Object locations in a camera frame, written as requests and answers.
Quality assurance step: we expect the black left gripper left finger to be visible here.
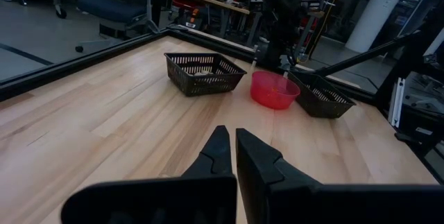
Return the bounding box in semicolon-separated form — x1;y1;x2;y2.
60;125;238;224

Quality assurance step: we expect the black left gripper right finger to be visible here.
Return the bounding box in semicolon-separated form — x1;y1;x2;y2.
235;128;444;224

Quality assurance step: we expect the black plastic mesh basket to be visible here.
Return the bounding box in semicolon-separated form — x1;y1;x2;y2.
163;52;248;98
287;71;357;119

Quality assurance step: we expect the pink plastic bowl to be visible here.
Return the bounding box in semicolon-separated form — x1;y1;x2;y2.
250;70;302;110

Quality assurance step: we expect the blue office chair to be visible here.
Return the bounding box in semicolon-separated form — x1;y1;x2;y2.
74;0;161;54

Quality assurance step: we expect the white round column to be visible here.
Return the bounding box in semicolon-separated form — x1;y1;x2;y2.
345;0;413;53

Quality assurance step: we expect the black aluminium table frame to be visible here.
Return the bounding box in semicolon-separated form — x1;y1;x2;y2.
0;26;444;187

